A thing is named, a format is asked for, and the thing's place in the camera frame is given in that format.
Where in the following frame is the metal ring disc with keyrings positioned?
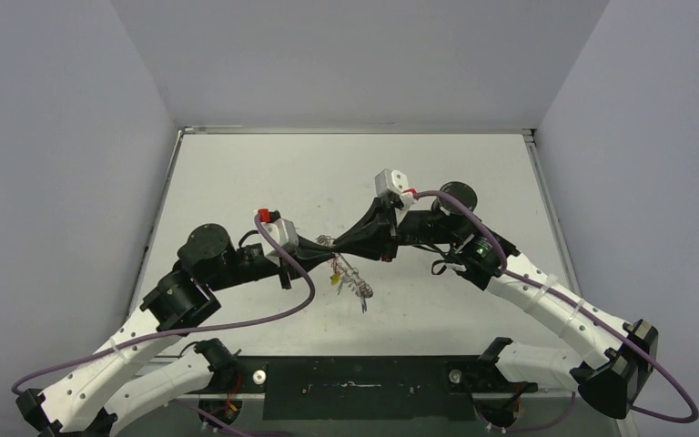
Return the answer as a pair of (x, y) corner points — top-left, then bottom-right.
(331, 253), (374, 300)

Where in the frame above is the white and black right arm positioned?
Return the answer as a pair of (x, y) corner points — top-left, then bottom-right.
(331, 182), (659, 419)

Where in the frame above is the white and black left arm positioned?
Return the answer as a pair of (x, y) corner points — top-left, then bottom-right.
(14, 219), (332, 436)

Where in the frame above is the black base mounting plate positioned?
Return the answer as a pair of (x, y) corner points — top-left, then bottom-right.
(200, 355), (538, 422)

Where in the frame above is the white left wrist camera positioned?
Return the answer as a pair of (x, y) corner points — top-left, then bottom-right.
(257, 208), (299, 266)

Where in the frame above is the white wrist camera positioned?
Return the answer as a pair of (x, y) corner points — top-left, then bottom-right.
(257, 208), (299, 266)
(374, 168), (416, 210)

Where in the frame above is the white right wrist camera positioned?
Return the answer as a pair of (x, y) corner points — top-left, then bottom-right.
(374, 168), (416, 210)

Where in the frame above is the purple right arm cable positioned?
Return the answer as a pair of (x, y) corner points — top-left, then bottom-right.
(412, 190), (699, 434)

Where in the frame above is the aluminium frame rail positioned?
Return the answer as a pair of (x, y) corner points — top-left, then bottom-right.
(86, 355), (633, 401)

